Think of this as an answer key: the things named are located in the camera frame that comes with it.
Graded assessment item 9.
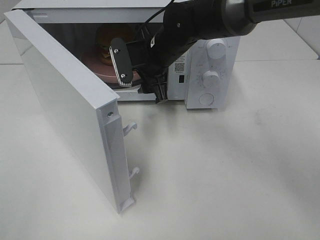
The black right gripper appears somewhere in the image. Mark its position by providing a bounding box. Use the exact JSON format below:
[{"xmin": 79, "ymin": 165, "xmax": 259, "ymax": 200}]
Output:
[{"xmin": 126, "ymin": 37, "xmax": 175, "ymax": 103}]

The round white door button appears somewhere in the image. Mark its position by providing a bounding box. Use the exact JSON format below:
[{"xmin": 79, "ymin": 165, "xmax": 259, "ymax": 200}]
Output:
[{"xmin": 199, "ymin": 93, "xmax": 215, "ymax": 106}]

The pink round plate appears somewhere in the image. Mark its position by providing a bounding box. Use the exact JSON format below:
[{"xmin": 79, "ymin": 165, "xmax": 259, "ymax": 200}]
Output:
[{"xmin": 81, "ymin": 49, "xmax": 142, "ymax": 83}]

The burger with lettuce and cheese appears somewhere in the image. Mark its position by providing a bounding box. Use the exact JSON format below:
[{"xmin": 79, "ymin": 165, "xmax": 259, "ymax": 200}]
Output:
[{"xmin": 95, "ymin": 23, "xmax": 134, "ymax": 66}]

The white microwave door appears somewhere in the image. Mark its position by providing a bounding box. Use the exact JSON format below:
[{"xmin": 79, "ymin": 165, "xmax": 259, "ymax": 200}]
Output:
[{"xmin": 4, "ymin": 9, "xmax": 139, "ymax": 213}]

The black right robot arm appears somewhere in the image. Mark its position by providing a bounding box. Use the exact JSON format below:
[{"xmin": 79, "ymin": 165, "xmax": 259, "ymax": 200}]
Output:
[{"xmin": 119, "ymin": 0, "xmax": 320, "ymax": 103}]

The lower white control knob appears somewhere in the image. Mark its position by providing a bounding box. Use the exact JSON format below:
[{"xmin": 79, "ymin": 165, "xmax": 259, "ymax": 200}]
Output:
[{"xmin": 202, "ymin": 70, "xmax": 220, "ymax": 89}]

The white control knob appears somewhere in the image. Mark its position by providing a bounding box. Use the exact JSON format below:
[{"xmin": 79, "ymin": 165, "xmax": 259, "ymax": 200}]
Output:
[
  {"xmin": 206, "ymin": 38, "xmax": 227, "ymax": 60},
  {"xmin": 202, "ymin": 70, "xmax": 220, "ymax": 89}
]

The upper white control knob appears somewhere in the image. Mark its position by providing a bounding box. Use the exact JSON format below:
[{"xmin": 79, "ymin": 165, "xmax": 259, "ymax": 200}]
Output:
[{"xmin": 206, "ymin": 38, "xmax": 227, "ymax": 60}]

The black wrist camera with heatsink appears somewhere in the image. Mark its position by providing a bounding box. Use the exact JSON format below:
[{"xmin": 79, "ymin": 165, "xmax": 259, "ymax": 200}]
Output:
[{"xmin": 109, "ymin": 38, "xmax": 133, "ymax": 88}]

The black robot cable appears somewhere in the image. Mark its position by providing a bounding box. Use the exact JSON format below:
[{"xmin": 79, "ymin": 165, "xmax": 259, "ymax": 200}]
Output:
[{"xmin": 134, "ymin": 0, "xmax": 177, "ymax": 43}]

